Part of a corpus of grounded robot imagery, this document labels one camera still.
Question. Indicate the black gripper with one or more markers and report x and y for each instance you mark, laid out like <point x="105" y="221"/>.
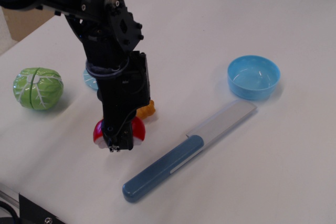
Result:
<point x="121" y="97"/>

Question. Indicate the red white toy sushi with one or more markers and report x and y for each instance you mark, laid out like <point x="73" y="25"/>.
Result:
<point x="138" y="131"/>

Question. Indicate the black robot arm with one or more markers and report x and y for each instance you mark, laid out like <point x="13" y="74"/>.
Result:
<point x="109" y="35"/>

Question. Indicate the light blue toy plate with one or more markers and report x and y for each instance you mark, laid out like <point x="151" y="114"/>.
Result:
<point x="89" y="80"/>

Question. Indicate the brown toy chicken wing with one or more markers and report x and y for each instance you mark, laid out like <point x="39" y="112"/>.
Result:
<point x="146" y="111"/>

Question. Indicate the green toy cabbage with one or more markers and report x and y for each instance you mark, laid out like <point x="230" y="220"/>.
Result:
<point x="38" y="88"/>

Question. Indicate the cardboard box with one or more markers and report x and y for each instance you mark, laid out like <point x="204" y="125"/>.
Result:
<point x="22" y="24"/>

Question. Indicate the blue toy bowl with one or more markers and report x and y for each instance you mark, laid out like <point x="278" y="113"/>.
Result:
<point x="253" y="77"/>

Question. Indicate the blue handled toy knife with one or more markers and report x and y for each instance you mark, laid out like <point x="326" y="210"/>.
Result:
<point x="197" y="139"/>

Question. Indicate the black corner bracket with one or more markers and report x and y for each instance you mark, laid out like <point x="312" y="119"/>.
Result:
<point x="30" y="212"/>

